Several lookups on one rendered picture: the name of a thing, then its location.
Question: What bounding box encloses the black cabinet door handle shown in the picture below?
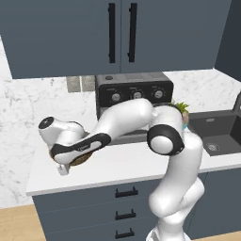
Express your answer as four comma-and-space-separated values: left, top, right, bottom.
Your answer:
127, 2, 138, 63
107, 2, 117, 65

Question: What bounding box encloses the brown wooden bowl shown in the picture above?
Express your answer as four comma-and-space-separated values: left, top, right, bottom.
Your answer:
49, 150, 94, 167

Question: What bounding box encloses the black toaster oven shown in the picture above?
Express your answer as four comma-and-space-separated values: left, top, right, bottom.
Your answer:
94, 72, 175, 146

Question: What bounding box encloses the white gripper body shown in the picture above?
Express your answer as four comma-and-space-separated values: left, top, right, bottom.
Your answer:
56, 162, 71, 177

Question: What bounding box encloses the wide grey cabinet door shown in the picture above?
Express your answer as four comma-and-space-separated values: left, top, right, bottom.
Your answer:
0, 0, 122, 80

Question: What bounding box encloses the grey drawer front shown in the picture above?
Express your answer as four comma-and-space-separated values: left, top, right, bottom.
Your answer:
31, 178, 169, 217
37, 201, 158, 234
41, 220, 158, 241

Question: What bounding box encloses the grey side cabinet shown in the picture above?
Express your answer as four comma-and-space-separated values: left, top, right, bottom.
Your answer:
214, 0, 241, 83

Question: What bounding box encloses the grey wall outlet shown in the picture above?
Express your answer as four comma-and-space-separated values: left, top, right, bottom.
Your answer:
81, 74, 96, 92
66, 75, 82, 94

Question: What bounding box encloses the green potted plant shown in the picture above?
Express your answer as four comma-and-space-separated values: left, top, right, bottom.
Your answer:
170, 101, 191, 130

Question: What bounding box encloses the dark grey sink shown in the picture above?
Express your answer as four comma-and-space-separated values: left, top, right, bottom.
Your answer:
187, 109, 241, 157

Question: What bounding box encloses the grey base cabinet door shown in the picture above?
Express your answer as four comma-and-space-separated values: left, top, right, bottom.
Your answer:
187, 168, 241, 241

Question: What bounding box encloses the black drawer handle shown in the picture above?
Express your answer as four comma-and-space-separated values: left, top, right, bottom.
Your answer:
114, 209, 137, 221
114, 228, 136, 240
114, 186, 139, 199

